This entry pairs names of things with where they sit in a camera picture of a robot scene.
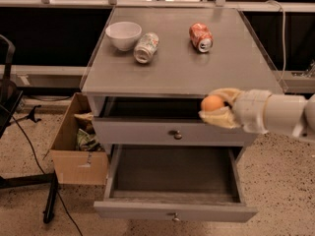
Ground white ceramic bowl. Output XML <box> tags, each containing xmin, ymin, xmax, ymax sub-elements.
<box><xmin>105</xmin><ymin>22</ymin><xmax>142</xmax><ymax>51</ymax></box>

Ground grey drawer cabinet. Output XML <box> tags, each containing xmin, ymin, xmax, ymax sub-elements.
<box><xmin>79</xmin><ymin>5</ymin><xmax>285</xmax><ymax>223</ymax></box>

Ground green snack bag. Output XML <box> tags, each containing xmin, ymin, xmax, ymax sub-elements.
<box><xmin>76</xmin><ymin>129</ymin><xmax>100</xmax><ymax>151</ymax></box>

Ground closed grey top drawer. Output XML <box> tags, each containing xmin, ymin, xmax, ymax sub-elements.
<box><xmin>93</xmin><ymin>118</ymin><xmax>257</xmax><ymax>147</ymax></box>

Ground orange soda can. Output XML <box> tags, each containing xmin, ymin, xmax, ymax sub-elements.
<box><xmin>189</xmin><ymin>23</ymin><xmax>214</xmax><ymax>53</ymax></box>

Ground brown cardboard box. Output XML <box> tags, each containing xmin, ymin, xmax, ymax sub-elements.
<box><xmin>49</xmin><ymin>93</ymin><xmax>108</xmax><ymax>185</ymax></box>

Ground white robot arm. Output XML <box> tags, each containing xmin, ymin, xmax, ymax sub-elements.
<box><xmin>199</xmin><ymin>88</ymin><xmax>315</xmax><ymax>143</ymax></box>

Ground metal drawer knob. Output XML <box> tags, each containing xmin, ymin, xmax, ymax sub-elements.
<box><xmin>167</xmin><ymin>212</ymin><xmax>181</xmax><ymax>222</ymax></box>
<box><xmin>168</xmin><ymin>130</ymin><xmax>182</xmax><ymax>140</ymax></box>

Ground metal top drawer knob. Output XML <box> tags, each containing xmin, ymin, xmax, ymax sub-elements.
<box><xmin>168</xmin><ymin>130</ymin><xmax>182</xmax><ymax>140</ymax></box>

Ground open grey middle drawer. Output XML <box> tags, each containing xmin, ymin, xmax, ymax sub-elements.
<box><xmin>94</xmin><ymin>145</ymin><xmax>257</xmax><ymax>222</ymax></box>

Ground black chair base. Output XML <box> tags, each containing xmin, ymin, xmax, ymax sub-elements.
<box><xmin>0</xmin><ymin>35</ymin><xmax>58</xmax><ymax>224</ymax></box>

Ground white hanging cable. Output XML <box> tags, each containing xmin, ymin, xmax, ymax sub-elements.
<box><xmin>265</xmin><ymin>0</ymin><xmax>287</xmax><ymax>84</ymax></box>

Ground orange fruit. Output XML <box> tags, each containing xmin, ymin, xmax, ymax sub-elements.
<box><xmin>201</xmin><ymin>95</ymin><xmax>224</xmax><ymax>112</ymax></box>

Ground black floor cable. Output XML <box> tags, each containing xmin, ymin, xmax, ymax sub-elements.
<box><xmin>0</xmin><ymin>104</ymin><xmax>85</xmax><ymax>236</ymax></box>

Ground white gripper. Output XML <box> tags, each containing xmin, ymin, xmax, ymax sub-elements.
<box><xmin>199</xmin><ymin>88</ymin><xmax>272</xmax><ymax>134</ymax></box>

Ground silver green soda can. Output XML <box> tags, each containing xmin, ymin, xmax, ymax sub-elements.
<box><xmin>134</xmin><ymin>32</ymin><xmax>159</xmax><ymax>64</ymax></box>

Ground metal middle drawer knob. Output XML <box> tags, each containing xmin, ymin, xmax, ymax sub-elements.
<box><xmin>167</xmin><ymin>212</ymin><xmax>181</xmax><ymax>222</ymax></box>

